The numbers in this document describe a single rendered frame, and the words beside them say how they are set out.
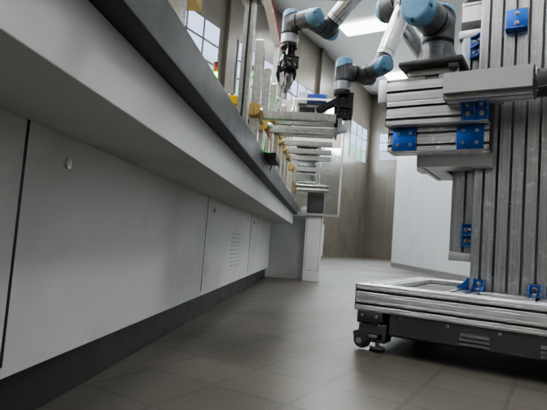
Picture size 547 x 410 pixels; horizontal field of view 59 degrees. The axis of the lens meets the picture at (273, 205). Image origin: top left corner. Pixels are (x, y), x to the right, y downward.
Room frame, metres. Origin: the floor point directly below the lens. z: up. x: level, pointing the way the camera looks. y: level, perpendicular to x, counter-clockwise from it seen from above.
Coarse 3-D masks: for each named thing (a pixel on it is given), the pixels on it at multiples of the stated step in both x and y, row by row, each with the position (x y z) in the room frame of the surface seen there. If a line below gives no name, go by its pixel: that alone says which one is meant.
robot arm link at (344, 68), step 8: (344, 56) 2.05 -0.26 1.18; (336, 64) 2.07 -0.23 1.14; (344, 64) 2.05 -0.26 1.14; (352, 64) 2.07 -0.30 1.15; (336, 72) 2.07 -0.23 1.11; (344, 72) 2.05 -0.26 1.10; (352, 72) 2.06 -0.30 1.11; (336, 80) 2.06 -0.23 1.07; (344, 80) 2.05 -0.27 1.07; (352, 80) 2.09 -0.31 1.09
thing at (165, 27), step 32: (96, 0) 0.55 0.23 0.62; (128, 0) 0.56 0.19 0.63; (160, 0) 0.67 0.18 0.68; (128, 32) 0.64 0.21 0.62; (160, 32) 0.68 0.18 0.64; (160, 64) 0.76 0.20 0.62; (192, 64) 0.84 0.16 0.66; (192, 96) 0.92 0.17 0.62; (224, 96) 1.11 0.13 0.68; (224, 128) 1.17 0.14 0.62; (256, 160) 1.70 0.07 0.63; (288, 192) 3.25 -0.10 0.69
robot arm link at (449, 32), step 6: (444, 6) 1.70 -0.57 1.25; (450, 6) 1.70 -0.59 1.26; (450, 12) 1.70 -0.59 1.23; (450, 18) 1.69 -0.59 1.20; (444, 24) 1.68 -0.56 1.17; (450, 24) 1.70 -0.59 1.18; (438, 30) 1.68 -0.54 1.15; (444, 30) 1.70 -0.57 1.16; (450, 30) 1.71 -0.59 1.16; (426, 36) 1.73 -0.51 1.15; (432, 36) 1.71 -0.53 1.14; (438, 36) 1.70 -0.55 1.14; (444, 36) 1.70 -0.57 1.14; (450, 36) 1.71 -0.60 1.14
